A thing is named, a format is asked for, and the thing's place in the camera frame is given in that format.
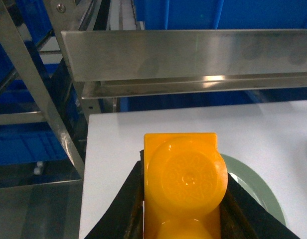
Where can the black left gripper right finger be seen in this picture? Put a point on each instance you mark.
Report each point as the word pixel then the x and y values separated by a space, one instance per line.
pixel 241 217

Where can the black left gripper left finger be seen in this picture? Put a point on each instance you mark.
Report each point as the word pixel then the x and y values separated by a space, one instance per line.
pixel 124 218

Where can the yellow toy building block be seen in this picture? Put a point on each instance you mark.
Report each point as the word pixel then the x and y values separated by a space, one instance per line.
pixel 185 180

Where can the pale green plate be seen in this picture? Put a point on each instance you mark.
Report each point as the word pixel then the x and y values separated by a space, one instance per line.
pixel 255 186

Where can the stainless steel rack upright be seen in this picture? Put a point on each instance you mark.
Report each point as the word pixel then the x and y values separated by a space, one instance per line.
pixel 18 45

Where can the large blue bin upper left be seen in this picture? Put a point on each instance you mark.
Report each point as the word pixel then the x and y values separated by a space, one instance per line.
pixel 222 14

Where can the stainless steel shelf rail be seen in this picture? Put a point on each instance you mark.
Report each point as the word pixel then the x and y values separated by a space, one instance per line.
pixel 113 64

